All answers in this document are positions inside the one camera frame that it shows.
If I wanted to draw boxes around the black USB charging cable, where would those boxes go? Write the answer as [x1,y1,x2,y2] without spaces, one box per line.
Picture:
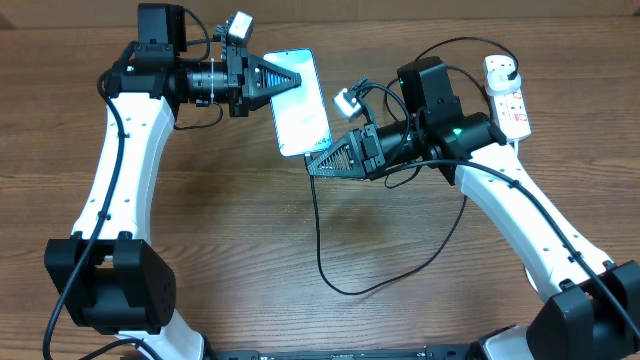
[303,36,520,297]

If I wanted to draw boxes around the Samsung Galaxy smartphone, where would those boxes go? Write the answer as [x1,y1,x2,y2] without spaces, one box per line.
[263,48,332,157]

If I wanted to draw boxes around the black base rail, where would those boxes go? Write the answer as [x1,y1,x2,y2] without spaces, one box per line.
[199,342,531,360]

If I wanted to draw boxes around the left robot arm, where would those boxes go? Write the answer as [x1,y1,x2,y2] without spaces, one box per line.
[44,3,301,359]

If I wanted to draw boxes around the white USB wall charger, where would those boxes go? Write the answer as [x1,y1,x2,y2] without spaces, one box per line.
[485,70,522,97]

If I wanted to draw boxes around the white power strip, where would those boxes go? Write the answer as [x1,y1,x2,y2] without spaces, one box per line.
[483,55,531,143]

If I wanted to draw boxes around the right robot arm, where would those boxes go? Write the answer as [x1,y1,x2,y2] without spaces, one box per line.
[305,57,639,359]

